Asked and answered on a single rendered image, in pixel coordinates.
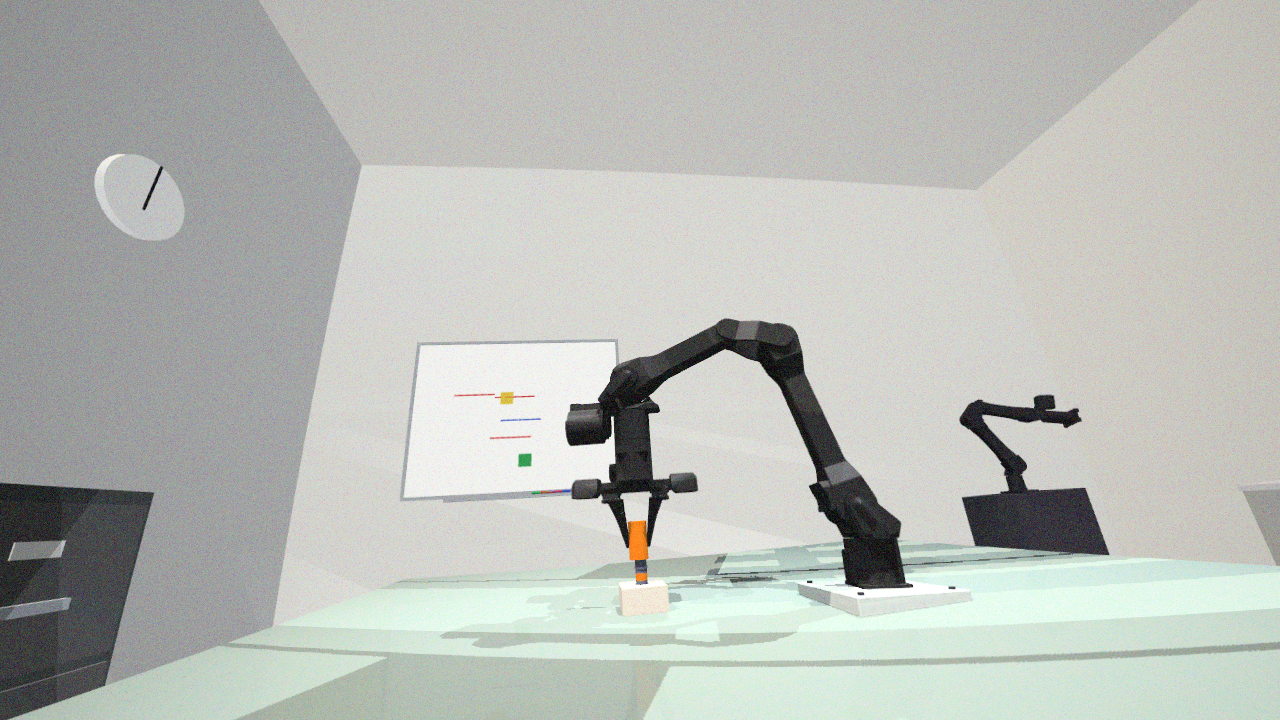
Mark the cream square block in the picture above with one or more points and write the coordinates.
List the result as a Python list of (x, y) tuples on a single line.
[(649, 598)]

